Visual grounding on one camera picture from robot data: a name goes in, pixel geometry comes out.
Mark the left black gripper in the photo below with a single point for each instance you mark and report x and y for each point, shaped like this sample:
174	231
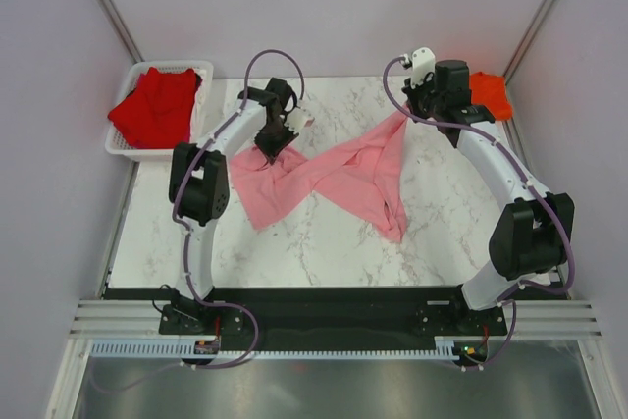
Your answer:
272	152

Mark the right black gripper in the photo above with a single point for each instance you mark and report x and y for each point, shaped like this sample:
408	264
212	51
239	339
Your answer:
413	92

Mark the pink t shirt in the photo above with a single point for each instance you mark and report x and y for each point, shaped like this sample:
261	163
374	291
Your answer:
361	176

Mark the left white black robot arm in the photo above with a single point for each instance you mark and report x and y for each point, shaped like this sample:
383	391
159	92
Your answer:
199	190

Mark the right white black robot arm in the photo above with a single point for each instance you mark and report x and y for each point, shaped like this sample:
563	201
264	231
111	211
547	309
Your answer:
530	246

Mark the folded orange t shirt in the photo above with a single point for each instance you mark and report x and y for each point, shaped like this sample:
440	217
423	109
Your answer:
490	91

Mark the red t shirt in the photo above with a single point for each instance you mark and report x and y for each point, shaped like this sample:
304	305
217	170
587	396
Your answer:
157	113

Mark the white plastic basket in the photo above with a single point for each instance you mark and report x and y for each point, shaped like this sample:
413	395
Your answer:
116	145

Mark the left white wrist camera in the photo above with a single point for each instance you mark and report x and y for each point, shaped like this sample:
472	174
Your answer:
297	120

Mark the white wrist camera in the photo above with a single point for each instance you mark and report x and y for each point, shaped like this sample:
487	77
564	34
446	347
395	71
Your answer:
421	62
297	120

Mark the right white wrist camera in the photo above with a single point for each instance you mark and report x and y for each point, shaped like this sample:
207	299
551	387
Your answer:
421	62

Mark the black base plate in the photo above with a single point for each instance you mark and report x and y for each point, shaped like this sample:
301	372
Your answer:
422	311

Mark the white slotted cable duct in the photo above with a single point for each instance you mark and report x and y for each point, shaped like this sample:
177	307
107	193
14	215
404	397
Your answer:
195	350

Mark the aluminium profile rail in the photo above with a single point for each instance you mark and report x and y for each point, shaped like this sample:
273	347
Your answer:
536	320

